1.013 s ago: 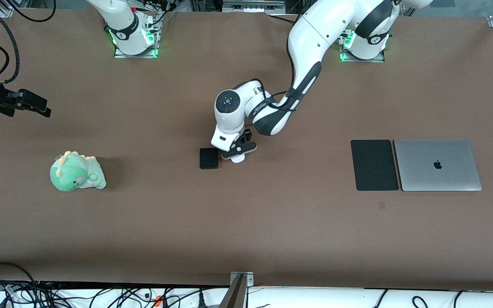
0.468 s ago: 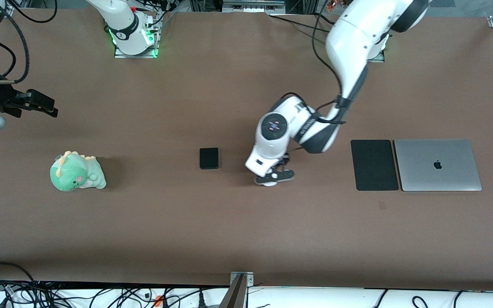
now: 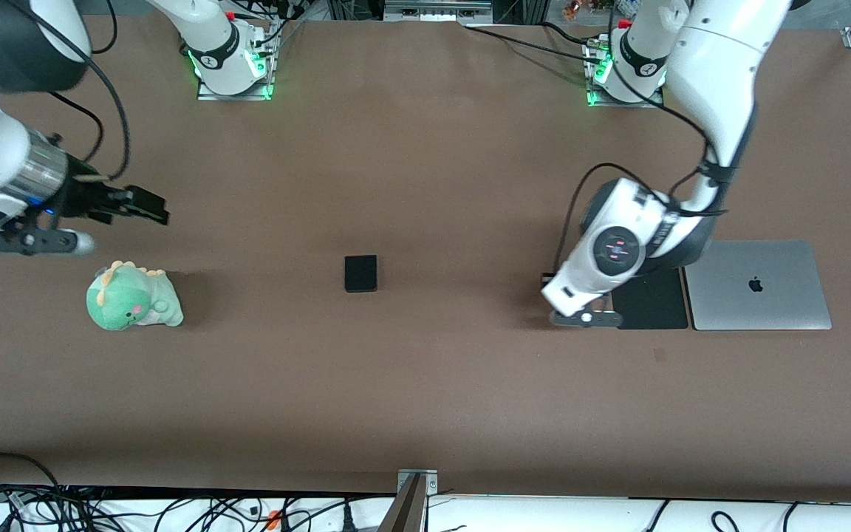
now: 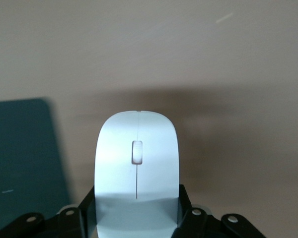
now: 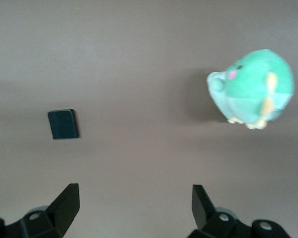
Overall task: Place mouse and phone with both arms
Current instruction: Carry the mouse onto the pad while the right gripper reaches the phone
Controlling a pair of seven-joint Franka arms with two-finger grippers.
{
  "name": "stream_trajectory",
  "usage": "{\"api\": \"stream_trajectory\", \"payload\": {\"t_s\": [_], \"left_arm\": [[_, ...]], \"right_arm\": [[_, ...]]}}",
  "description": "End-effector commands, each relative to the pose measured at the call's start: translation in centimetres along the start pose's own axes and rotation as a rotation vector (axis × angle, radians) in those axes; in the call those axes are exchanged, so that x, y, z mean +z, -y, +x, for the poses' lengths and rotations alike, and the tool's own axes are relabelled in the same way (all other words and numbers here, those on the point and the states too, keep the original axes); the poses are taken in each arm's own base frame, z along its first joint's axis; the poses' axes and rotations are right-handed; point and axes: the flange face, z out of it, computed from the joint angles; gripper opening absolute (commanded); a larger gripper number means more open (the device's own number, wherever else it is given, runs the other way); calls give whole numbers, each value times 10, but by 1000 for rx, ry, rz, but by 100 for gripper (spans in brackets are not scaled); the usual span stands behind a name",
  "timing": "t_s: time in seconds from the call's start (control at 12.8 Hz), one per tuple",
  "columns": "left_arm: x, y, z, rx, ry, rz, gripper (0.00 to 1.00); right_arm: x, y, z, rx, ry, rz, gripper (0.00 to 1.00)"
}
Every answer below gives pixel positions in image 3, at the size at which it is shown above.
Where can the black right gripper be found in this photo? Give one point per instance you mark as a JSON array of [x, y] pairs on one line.
[[87, 198]]

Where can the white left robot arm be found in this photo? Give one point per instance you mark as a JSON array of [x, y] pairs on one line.
[[721, 74]]

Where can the green dinosaur plush toy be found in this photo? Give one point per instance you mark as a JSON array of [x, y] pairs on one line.
[[130, 299]]

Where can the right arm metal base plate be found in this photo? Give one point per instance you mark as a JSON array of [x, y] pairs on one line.
[[237, 97]]

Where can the small black square box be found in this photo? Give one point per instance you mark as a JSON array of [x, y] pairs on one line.
[[360, 273]]

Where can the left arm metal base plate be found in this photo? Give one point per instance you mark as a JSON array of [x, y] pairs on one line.
[[617, 104]]

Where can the silver closed laptop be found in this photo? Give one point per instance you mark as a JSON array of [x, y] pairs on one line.
[[765, 295]]

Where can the black mouse pad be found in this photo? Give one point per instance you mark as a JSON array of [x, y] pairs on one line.
[[654, 303]]

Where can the metal table edge bracket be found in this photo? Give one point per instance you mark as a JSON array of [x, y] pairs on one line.
[[411, 502]]

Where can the orange plug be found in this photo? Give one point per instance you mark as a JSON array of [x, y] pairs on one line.
[[272, 520]]

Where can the grey metal frame piece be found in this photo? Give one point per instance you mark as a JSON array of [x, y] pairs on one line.
[[436, 9]]

